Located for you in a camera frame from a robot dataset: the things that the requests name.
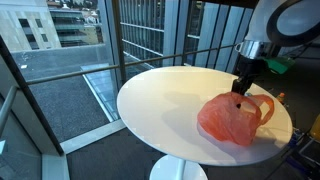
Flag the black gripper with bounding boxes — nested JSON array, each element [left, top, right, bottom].
[[231, 57, 266, 95]]

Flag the orange plastic bag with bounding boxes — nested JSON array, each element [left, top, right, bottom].
[[197, 92, 275, 146]]

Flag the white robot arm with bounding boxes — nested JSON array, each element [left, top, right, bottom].
[[231, 0, 320, 94]]

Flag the orange bottle on floor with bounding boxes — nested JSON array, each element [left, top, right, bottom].
[[276, 92, 285, 105]]

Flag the round white table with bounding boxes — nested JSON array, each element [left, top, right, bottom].
[[117, 66, 293, 180]]

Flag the yellow object at edge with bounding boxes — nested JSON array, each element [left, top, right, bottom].
[[310, 114, 320, 141]]

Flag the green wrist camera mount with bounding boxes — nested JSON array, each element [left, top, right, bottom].
[[263, 57, 295, 74]]

